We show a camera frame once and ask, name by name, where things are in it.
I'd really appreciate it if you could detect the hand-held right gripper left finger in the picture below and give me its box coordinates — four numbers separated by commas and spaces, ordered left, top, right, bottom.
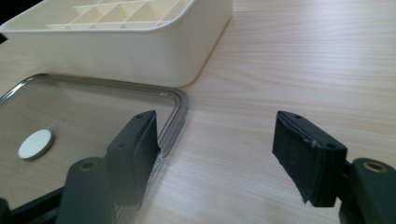
55, 109, 162, 224

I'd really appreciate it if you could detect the clear plastic lid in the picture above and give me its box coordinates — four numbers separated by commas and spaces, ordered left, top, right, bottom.
0, 73, 190, 224

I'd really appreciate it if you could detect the cream plastic ice cube tray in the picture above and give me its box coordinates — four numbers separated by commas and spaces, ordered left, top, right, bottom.
0, 0, 233, 89

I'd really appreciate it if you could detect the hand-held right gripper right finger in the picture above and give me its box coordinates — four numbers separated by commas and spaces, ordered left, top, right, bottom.
272, 110, 396, 224

